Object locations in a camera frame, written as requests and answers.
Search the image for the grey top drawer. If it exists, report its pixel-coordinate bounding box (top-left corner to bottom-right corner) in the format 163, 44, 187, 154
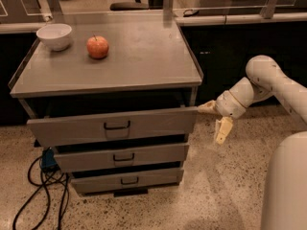
27, 107, 197, 147

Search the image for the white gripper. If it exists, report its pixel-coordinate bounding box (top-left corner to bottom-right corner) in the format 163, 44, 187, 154
198, 90, 246, 145

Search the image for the grey middle drawer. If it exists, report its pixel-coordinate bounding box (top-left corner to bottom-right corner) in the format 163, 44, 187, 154
55, 143, 189, 173

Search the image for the dark counter cabinet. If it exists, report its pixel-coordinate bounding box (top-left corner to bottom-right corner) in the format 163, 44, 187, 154
181, 22, 307, 104

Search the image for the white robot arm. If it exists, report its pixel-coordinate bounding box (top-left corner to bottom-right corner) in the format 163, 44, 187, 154
198, 55, 307, 230

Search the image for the red apple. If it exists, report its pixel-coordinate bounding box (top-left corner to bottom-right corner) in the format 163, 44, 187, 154
86, 35, 109, 59

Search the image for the blue power box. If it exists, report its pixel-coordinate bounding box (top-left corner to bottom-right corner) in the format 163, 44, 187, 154
39, 149, 59, 173

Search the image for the black office chair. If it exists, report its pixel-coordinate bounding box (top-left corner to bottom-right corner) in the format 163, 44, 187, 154
109, 0, 149, 11

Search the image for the white ceramic bowl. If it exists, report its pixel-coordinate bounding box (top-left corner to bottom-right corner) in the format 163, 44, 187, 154
36, 23, 73, 51

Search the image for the grey drawer cabinet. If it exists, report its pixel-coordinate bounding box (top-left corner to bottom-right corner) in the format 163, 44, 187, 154
10, 11, 202, 183

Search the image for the black floor cable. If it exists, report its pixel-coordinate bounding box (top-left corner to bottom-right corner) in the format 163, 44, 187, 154
57, 172, 71, 230
12, 155, 65, 230

